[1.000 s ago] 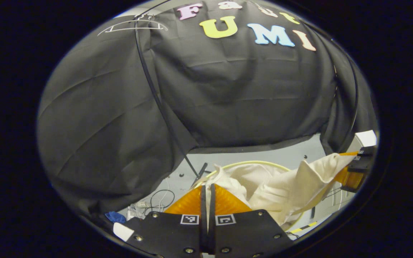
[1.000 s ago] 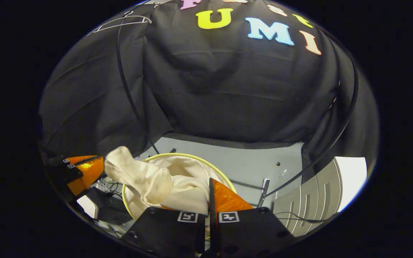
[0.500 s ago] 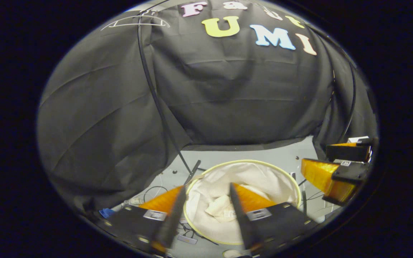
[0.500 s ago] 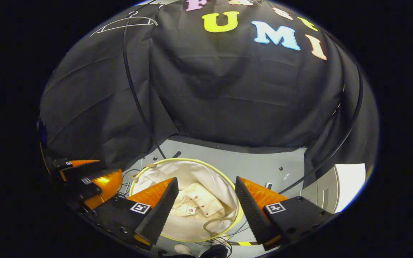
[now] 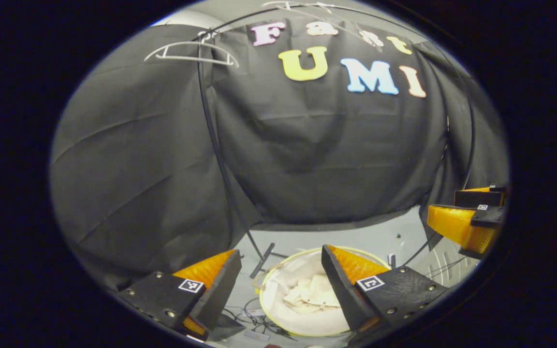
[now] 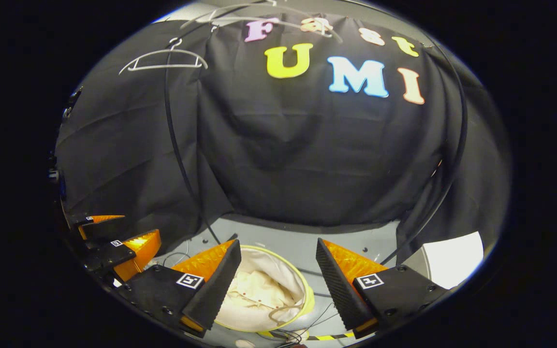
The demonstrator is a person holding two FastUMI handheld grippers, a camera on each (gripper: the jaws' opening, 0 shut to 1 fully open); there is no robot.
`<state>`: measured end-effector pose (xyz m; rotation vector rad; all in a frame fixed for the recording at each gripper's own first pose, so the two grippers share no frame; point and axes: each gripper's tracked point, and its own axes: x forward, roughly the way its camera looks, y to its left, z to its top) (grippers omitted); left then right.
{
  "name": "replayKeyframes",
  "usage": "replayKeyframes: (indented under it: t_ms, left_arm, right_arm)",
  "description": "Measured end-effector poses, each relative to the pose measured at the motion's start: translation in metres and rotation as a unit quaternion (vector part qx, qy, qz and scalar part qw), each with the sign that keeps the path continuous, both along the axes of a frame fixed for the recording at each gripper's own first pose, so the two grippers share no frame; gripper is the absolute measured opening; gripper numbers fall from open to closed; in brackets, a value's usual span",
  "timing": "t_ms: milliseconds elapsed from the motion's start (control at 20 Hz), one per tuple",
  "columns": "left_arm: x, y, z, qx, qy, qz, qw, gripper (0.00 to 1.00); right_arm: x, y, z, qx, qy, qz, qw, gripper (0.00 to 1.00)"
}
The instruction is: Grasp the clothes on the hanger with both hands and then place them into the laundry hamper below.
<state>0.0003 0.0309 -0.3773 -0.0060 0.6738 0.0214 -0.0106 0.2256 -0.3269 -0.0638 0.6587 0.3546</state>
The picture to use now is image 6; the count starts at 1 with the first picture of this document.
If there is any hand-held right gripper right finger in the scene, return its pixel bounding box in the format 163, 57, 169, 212
316, 238, 448, 339

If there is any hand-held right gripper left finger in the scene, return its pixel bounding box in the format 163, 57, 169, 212
114, 239, 242, 339

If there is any cream shirt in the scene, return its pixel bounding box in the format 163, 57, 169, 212
230, 270, 304, 325

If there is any white laundry hamper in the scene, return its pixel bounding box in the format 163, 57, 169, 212
213, 244, 316, 334

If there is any white clothes hanger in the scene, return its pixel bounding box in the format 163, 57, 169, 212
119, 38, 208, 75
179, 0, 344, 44

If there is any yellow black floor tape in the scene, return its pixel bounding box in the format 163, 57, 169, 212
258, 331, 356, 341

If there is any white board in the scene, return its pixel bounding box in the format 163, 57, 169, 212
421, 231, 484, 290

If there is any black floor cable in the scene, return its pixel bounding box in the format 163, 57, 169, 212
266, 302, 342, 346

